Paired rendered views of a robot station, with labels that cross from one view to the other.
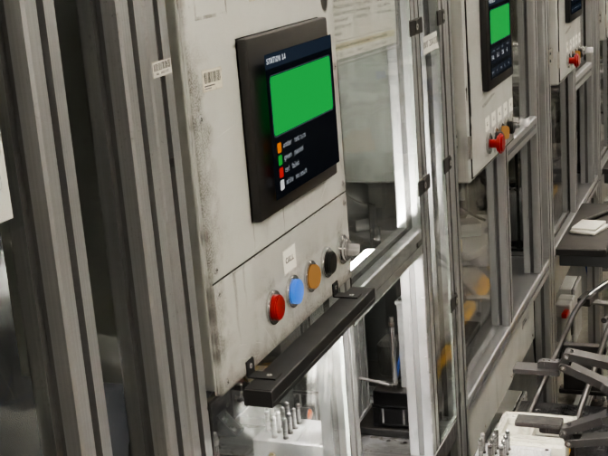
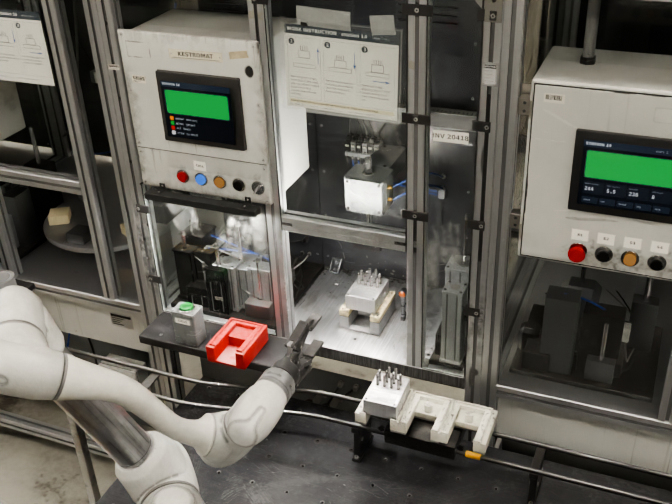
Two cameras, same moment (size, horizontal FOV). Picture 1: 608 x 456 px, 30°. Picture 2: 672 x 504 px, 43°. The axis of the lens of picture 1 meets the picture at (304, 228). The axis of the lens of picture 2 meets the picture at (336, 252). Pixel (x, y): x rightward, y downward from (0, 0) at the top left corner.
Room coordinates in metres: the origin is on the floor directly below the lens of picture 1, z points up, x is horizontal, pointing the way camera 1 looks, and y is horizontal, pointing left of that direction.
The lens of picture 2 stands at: (1.72, -2.15, 2.46)
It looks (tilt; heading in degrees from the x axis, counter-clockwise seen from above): 31 degrees down; 91
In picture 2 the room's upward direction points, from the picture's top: 3 degrees counter-clockwise
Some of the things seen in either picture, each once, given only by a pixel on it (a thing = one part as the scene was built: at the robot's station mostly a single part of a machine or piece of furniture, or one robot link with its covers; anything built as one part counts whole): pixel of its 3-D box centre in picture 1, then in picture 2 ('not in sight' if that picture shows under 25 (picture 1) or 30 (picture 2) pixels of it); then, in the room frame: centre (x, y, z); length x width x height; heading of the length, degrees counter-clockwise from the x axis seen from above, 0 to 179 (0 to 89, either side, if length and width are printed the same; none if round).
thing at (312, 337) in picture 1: (312, 332); (201, 199); (1.29, 0.00, 1.37); 0.36 x 0.04 x 0.04; 158
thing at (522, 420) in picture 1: (538, 422); (313, 348); (1.61, -0.34, 1.08); 0.07 x 0.03 x 0.01; 68
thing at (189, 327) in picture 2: not in sight; (190, 322); (1.22, -0.04, 0.97); 0.08 x 0.08 x 0.12; 68
